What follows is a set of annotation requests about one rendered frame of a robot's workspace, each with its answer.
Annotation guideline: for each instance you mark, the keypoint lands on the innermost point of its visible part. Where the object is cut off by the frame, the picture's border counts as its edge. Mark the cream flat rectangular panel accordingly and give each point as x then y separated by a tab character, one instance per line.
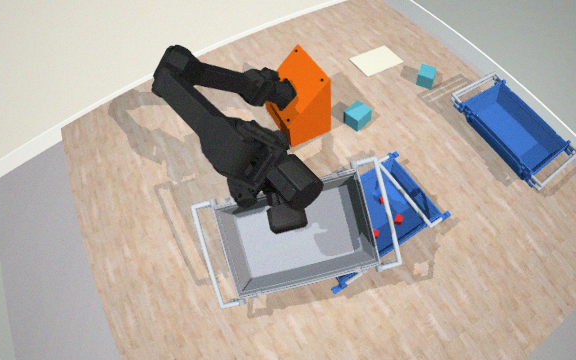
376	61

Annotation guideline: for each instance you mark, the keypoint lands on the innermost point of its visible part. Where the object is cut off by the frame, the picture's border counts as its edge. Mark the small teal block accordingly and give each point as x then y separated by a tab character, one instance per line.
357	115
426	76

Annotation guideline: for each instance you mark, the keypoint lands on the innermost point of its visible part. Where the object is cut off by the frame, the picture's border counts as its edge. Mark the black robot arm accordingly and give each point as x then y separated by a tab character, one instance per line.
243	151

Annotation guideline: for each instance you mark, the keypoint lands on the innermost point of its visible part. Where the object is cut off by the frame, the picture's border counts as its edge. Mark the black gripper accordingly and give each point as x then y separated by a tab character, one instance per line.
281	217

